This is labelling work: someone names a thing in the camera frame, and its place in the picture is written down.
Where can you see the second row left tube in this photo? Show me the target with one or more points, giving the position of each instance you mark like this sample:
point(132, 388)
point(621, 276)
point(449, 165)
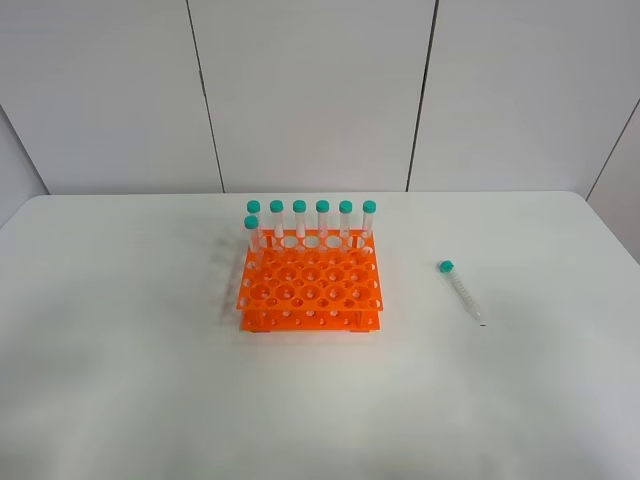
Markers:
point(252, 226)

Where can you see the orange test tube rack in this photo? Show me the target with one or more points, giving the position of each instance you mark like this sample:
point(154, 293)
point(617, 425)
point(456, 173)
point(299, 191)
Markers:
point(329, 284)

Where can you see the test tube with teal cap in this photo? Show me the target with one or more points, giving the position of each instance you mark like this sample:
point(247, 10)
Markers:
point(448, 271)

